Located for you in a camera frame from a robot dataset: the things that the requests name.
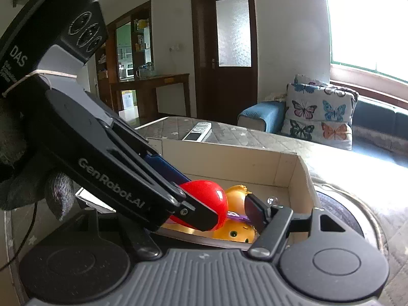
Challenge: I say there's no green framed window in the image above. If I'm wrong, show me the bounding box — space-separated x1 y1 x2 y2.
322 0 408 85

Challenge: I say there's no person's left hand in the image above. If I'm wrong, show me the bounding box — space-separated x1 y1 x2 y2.
0 96 76 221

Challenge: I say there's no purple glitter bag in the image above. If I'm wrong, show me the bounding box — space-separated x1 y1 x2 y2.
227 211 252 223

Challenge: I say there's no thin black cable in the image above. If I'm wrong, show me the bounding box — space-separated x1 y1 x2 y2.
0 198 39 271

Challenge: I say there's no large butterfly print pillow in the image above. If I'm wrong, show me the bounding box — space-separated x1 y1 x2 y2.
280 83 359 151

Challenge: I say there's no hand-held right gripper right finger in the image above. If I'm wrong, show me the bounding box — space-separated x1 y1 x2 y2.
245 194 365 260

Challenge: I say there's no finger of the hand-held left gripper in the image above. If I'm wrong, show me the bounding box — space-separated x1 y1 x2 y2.
144 154 192 186
97 118 229 232

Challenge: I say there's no small butterfly print pillow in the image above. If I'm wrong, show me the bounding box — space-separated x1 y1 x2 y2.
293 74 329 87

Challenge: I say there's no wooden side table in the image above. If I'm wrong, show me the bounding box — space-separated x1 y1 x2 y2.
110 73 191 122

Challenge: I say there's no dark wooden door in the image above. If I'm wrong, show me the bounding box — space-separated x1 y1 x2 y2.
190 0 258 125

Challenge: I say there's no wooden shelf unit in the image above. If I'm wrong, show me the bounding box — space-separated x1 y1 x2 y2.
96 0 152 112

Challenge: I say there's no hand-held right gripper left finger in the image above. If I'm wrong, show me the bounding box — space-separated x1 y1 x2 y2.
75 207 161 259

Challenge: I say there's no dark teal sofa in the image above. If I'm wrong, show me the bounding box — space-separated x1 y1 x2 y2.
237 96 408 169

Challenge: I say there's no grey cardboard box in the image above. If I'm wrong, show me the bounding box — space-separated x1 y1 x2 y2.
75 137 322 252

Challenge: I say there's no white remote control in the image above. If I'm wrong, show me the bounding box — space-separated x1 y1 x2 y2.
182 122 212 142

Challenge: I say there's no glass jug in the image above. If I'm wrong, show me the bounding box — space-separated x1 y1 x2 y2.
137 62 156 78

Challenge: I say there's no red round case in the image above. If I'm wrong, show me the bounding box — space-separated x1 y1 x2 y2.
169 180 229 232

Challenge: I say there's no large orange rubber duck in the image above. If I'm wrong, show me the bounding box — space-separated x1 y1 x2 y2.
213 218 256 244

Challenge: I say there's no round glass turntable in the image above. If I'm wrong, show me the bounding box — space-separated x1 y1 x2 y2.
312 183 388 252

